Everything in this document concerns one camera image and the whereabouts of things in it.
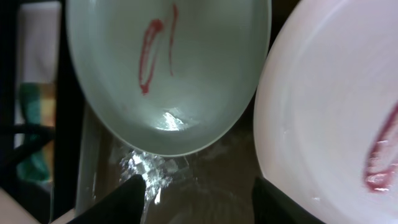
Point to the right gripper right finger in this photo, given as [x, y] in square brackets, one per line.
[271, 205]

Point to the small black soapy tray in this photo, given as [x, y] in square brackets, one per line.
[43, 206]

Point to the light green plate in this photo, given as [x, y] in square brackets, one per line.
[168, 77]

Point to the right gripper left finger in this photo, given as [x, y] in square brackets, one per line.
[123, 205]

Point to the pink plate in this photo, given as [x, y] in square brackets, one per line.
[325, 117]

